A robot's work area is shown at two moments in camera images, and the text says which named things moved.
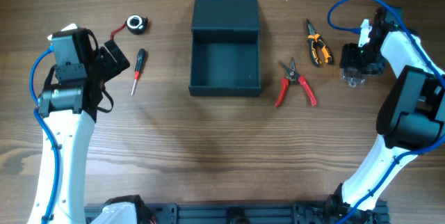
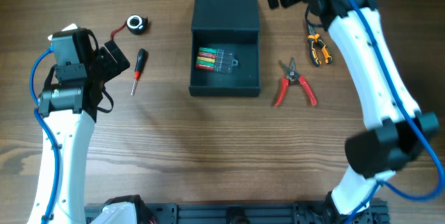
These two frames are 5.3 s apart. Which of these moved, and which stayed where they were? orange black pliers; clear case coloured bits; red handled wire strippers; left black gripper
Moved: clear case coloured bits
Stayed: red handled wire strippers; left black gripper; orange black pliers
